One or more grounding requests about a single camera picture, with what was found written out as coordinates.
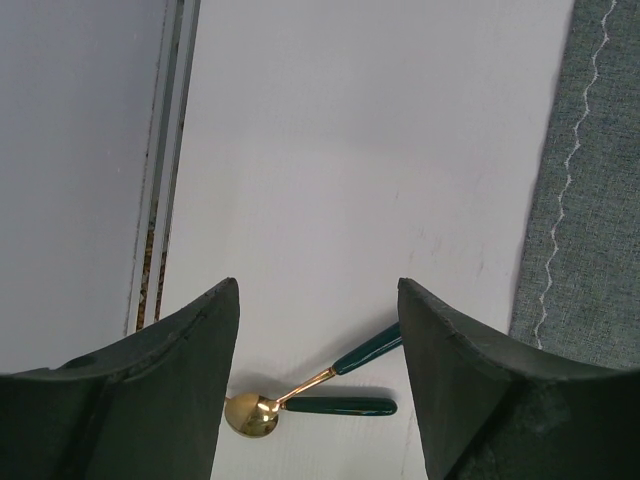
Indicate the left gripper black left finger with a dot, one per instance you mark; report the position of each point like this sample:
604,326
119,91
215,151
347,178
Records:
146,407

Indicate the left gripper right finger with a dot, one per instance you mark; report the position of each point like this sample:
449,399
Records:
491,407

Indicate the grey cloth napkin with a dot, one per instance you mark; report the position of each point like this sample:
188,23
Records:
577,293

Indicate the gold fork green handle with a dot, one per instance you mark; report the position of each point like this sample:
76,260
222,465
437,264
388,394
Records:
345,406

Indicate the gold spoon green handle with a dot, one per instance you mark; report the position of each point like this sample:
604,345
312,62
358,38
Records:
255,416

